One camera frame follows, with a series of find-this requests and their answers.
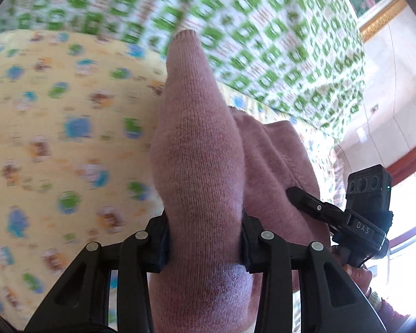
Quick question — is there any gold framed wall picture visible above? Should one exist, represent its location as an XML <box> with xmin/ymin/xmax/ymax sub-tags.
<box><xmin>333</xmin><ymin>0</ymin><xmax>409</xmax><ymax>44</ymax></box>

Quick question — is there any person's right hand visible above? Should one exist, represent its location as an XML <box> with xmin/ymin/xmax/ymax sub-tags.
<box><xmin>343</xmin><ymin>263</ymin><xmax>374</xmax><ymax>297</ymax></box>

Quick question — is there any green checkered quilt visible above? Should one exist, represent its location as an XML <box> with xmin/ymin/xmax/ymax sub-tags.
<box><xmin>0</xmin><ymin>0</ymin><xmax>366</xmax><ymax>140</ymax></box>

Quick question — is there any person's right forearm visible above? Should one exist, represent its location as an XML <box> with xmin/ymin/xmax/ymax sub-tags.
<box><xmin>366</xmin><ymin>282</ymin><xmax>411</xmax><ymax>333</ymax></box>

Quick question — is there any red-brown wooden frame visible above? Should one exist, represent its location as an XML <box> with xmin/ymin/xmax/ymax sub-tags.
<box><xmin>385</xmin><ymin>139</ymin><xmax>416</xmax><ymax>186</ymax></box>

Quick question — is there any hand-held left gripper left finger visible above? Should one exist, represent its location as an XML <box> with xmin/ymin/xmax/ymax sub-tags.
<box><xmin>22</xmin><ymin>215</ymin><xmax>170</xmax><ymax>333</ymax></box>

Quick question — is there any purple knit sweater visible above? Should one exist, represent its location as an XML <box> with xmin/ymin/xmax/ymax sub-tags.
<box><xmin>149</xmin><ymin>29</ymin><xmax>331</xmax><ymax>333</ymax></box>

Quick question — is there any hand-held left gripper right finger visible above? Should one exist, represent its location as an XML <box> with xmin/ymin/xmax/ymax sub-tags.
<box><xmin>241</xmin><ymin>211</ymin><xmax>389</xmax><ymax>333</ymax></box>

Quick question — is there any yellow cartoon print bed sheet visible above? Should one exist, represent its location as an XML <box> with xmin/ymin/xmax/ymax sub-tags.
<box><xmin>0</xmin><ymin>29</ymin><xmax>347</xmax><ymax>333</ymax></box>

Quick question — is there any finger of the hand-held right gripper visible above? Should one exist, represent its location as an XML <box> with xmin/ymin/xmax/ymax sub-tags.
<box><xmin>286</xmin><ymin>186</ymin><xmax>351</xmax><ymax>231</ymax></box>

